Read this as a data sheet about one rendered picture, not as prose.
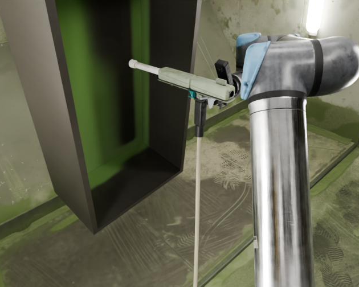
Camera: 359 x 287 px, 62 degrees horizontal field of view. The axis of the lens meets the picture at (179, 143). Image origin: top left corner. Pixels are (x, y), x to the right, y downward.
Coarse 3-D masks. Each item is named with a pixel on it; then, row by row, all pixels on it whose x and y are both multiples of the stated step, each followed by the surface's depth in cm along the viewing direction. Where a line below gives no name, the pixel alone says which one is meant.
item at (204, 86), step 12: (132, 60) 118; (156, 72) 110; (168, 72) 104; (180, 72) 103; (180, 84) 102; (192, 84) 98; (204, 84) 95; (216, 84) 93; (228, 84) 93; (216, 96) 93; (228, 96) 91; (204, 108) 101; (204, 120) 104
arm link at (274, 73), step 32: (256, 64) 58; (288, 64) 57; (320, 64) 57; (256, 96) 60; (288, 96) 57; (256, 128) 59; (288, 128) 56; (256, 160) 59; (288, 160) 56; (256, 192) 59; (288, 192) 55; (256, 224) 58; (288, 224) 54; (256, 256) 58; (288, 256) 54
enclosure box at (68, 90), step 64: (0, 0) 91; (64, 0) 110; (128, 0) 130; (192, 0) 115; (64, 64) 84; (128, 64) 148; (192, 64) 128; (64, 128) 102; (128, 128) 173; (64, 192) 141; (128, 192) 158
